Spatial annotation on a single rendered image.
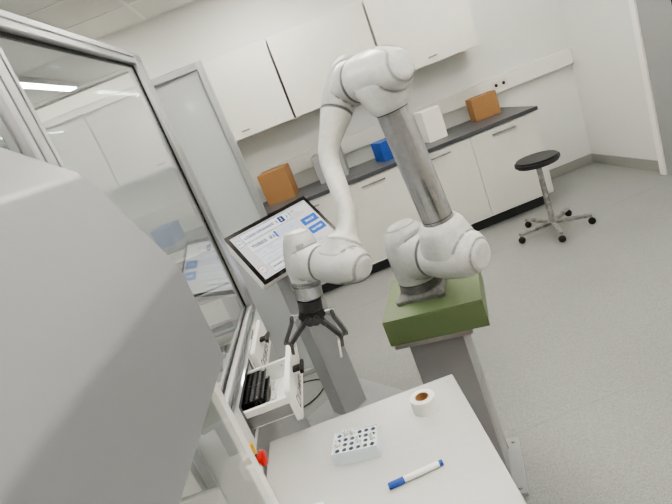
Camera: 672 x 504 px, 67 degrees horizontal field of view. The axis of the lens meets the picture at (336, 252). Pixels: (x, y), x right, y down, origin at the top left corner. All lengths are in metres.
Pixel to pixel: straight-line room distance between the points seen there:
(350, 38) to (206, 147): 2.12
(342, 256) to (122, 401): 0.97
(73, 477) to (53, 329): 0.11
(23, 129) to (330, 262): 0.75
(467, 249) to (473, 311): 0.24
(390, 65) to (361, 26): 3.40
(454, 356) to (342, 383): 1.02
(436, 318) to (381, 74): 0.80
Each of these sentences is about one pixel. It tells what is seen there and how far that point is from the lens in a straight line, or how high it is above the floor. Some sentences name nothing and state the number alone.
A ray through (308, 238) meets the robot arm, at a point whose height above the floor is 1.28.
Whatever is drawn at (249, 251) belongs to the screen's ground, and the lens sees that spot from 2.40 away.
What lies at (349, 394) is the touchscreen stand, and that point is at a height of 0.14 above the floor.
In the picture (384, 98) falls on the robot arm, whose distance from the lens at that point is 1.47.
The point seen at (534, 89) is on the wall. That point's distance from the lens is 5.70.
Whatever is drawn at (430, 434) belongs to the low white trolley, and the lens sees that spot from 1.39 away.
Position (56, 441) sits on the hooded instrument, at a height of 1.49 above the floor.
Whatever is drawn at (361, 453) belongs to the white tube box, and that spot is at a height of 0.78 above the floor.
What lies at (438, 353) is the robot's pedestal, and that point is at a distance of 1.90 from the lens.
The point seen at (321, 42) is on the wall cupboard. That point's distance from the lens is 4.76.
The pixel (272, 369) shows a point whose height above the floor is 0.87.
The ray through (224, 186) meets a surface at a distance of 3.11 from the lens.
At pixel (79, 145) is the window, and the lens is 1.26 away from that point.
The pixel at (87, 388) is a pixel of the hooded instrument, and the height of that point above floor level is 1.50.
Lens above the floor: 1.62
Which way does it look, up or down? 16 degrees down
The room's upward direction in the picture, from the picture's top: 22 degrees counter-clockwise
